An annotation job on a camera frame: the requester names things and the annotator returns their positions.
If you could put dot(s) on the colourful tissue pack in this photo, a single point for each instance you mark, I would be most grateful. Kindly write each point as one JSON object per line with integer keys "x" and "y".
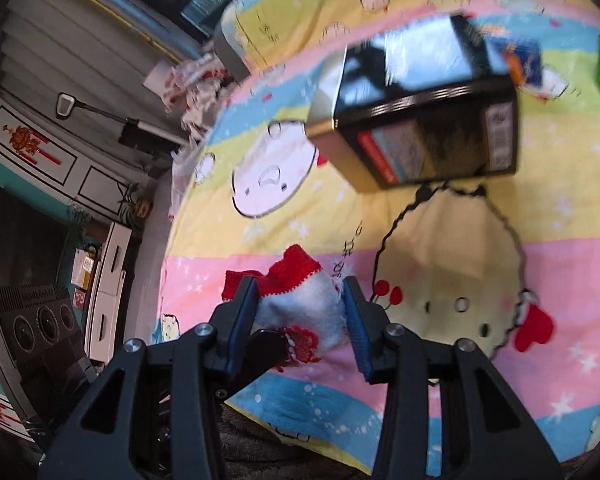
{"x": 524, "y": 61}

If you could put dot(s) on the black speaker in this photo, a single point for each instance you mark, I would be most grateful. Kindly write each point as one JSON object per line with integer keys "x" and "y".
{"x": 43, "y": 367}

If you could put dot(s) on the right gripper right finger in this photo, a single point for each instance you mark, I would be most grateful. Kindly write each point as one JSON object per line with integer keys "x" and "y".
{"x": 486, "y": 432}

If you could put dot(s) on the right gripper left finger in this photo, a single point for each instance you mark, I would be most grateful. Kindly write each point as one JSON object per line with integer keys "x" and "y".
{"x": 151, "y": 413}

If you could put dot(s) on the red white knit sock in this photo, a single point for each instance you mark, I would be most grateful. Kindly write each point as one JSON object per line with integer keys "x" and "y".
{"x": 299, "y": 299}

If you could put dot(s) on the colourful cartoon bed sheet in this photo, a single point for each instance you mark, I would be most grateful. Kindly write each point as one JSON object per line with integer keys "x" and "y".
{"x": 511, "y": 262}

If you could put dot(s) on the white cabinet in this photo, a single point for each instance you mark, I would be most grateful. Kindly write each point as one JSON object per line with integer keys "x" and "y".
{"x": 102, "y": 310}

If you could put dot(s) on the black and gold box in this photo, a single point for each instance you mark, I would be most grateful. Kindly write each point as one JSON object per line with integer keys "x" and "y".
{"x": 429, "y": 101}

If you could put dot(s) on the pile of clothes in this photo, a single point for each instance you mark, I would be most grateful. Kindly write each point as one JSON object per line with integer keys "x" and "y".
{"x": 195, "y": 92}

